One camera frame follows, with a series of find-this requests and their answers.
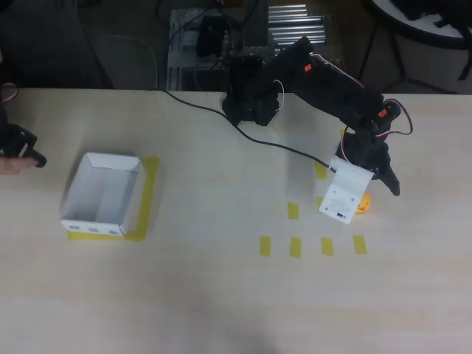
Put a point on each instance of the yellow rubber duck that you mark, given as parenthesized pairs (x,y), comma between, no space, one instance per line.
(364,204)

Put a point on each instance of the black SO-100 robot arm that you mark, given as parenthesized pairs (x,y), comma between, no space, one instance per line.
(324,85)

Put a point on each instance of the white open cardboard box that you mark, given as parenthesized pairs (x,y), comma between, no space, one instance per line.
(99,191)

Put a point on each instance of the person's hand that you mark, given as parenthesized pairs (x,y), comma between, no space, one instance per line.
(11,165)

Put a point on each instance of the round white table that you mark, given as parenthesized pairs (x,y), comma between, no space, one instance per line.
(424,27)

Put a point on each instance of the olive green chair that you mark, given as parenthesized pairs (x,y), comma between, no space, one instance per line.
(125,62)

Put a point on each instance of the white gripper camera mount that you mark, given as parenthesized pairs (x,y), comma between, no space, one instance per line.
(344,191)

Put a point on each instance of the aluminium rail rack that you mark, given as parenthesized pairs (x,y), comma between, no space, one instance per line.
(302,22)

